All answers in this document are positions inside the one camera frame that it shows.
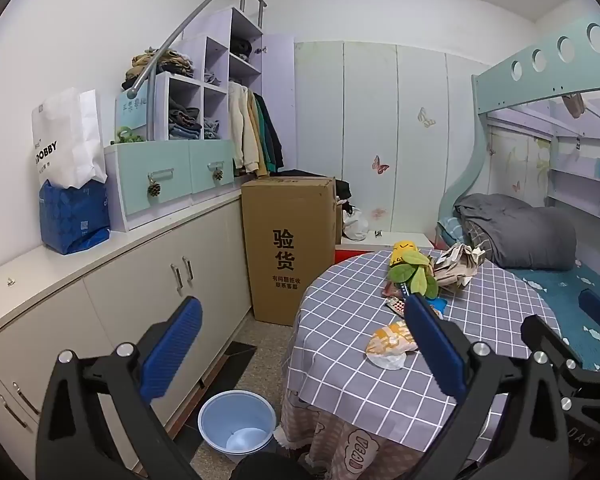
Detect beige paper bag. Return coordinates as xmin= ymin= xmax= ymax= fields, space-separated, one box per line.
xmin=432 ymin=243 xmax=486 ymax=288

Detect blue snack wrapper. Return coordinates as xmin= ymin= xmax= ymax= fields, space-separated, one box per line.
xmin=428 ymin=297 xmax=448 ymax=318

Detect orange white food wrapper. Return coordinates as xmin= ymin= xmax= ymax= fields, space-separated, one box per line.
xmin=365 ymin=320 xmax=418 ymax=370

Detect green yellow leaf toy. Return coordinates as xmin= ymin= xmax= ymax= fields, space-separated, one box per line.
xmin=388 ymin=240 xmax=439 ymax=300

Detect teal patterned bed sheet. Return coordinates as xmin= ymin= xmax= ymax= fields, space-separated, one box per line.
xmin=436 ymin=216 xmax=600 ymax=373

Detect grey folded duvet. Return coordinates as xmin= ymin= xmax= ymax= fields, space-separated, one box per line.
xmin=454 ymin=194 xmax=577 ymax=271

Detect black floor mat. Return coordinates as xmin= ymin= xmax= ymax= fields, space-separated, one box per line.
xmin=173 ymin=341 xmax=257 ymax=460

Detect long beige low cabinet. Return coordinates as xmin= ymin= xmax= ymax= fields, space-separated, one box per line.
xmin=0 ymin=190 xmax=251 ymax=478

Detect light blue plastic bin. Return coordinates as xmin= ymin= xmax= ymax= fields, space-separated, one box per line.
xmin=197 ymin=390 xmax=277 ymax=463

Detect pink patterned undercloth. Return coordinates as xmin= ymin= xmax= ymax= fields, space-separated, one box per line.
xmin=274 ymin=389 xmax=422 ymax=480

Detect grey checked tablecloth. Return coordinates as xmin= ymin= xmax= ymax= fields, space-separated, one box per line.
xmin=287 ymin=250 xmax=559 ymax=451

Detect blue plastic package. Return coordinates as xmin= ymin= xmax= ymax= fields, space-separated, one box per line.
xmin=38 ymin=181 xmax=110 ymax=255

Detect red storage bench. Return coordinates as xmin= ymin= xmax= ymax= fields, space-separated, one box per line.
xmin=335 ymin=231 xmax=434 ymax=263

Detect white plastic bag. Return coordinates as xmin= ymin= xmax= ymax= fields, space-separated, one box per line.
xmin=343 ymin=207 xmax=370 ymax=242

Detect mint drawer unit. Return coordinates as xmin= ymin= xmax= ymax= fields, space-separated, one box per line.
xmin=105 ymin=140 xmax=237 ymax=232

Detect white wardrobe doors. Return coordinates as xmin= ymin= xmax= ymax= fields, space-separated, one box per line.
xmin=294 ymin=41 xmax=486 ymax=237

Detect white paper shopping bag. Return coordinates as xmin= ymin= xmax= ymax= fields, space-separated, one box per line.
xmin=31 ymin=88 xmax=107 ymax=188

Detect tall brown cardboard box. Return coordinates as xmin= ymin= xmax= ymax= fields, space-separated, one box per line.
xmin=242 ymin=177 xmax=337 ymax=326

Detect hanging jackets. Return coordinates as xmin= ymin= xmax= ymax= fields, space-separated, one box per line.
xmin=227 ymin=81 xmax=284 ymax=177

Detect purple cube shelf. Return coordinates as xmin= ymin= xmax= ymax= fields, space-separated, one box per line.
xmin=114 ymin=6 xmax=262 ymax=143

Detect curved metal handrail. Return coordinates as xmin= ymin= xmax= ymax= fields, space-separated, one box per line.
xmin=126 ymin=0 xmax=268 ymax=141

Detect folded clothes pile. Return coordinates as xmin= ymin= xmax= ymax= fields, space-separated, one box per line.
xmin=121 ymin=48 xmax=195 ymax=90

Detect teal bunk bed frame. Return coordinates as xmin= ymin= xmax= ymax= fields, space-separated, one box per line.
xmin=438 ymin=12 xmax=600 ymax=217

